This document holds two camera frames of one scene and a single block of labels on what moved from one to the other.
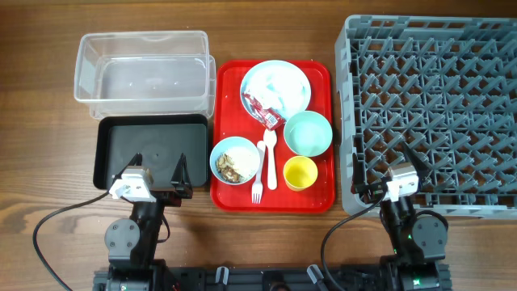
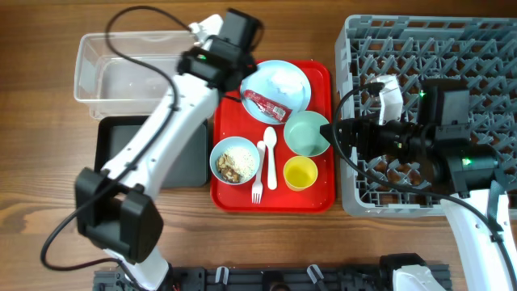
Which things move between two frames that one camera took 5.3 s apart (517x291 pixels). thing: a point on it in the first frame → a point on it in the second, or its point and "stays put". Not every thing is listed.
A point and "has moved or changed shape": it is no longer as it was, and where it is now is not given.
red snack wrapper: [268, 117] → [268, 105]
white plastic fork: [257, 187] stays put
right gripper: [374, 191] → [367, 129]
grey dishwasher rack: [447, 86] stays put
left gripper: [182, 189] → [250, 65]
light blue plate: [281, 86] stays put
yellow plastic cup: [300, 173] stays put
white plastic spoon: [270, 137] stays put
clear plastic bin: [145, 73] stays put
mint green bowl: [308, 133] stays put
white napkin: [279, 87] has moved or changed shape
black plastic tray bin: [161, 139] stays put
